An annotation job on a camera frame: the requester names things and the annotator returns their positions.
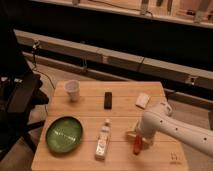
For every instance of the black rectangular block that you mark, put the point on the black rectangular block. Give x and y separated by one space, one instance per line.
108 100

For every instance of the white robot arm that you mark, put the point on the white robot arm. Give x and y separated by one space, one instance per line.
157 118

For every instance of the black office chair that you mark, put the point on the black office chair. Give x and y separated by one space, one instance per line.
19 93

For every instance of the green round plate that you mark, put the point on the green round plate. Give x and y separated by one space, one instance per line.
64 134

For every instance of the clear plastic bottle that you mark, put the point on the clear plastic bottle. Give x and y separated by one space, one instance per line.
103 140

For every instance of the white paper cup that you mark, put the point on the white paper cup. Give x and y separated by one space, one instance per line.
71 87

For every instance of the white sponge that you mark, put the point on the white sponge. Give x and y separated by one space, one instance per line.
142 100

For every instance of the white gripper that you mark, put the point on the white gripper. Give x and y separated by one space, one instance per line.
146 130

